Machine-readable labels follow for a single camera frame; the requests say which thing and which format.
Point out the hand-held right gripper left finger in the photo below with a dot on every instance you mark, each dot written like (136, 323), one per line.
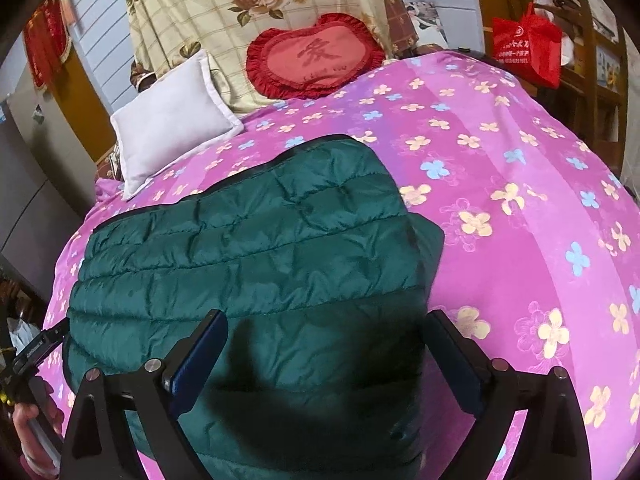
(200, 360)

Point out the wooden shelf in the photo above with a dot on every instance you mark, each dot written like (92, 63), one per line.
(600, 60)

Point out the red wall hanging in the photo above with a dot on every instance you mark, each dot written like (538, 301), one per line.
(47, 35)

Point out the grey cabinet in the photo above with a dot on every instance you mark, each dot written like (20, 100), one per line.
(30, 200)

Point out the dark green puffer jacket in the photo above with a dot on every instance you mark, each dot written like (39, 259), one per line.
(260, 260)

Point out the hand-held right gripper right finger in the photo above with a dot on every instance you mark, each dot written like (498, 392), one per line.
(457, 360)

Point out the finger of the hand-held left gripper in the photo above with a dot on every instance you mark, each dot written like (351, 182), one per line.
(56, 332)

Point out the white pillow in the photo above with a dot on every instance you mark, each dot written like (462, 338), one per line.
(170, 120)

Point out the red heart-shaped cushion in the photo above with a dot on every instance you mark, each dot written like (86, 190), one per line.
(315, 57)

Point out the wooden door frame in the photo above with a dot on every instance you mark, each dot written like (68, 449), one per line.
(85, 90)

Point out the pink floral bedsheet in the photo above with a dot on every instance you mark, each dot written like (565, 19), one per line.
(500, 160)

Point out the red shopping bag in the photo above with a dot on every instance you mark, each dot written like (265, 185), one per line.
(525, 45)

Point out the person's left hand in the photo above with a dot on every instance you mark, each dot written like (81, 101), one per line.
(25, 430)

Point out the beige floral blanket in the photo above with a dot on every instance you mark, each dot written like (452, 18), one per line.
(200, 15)

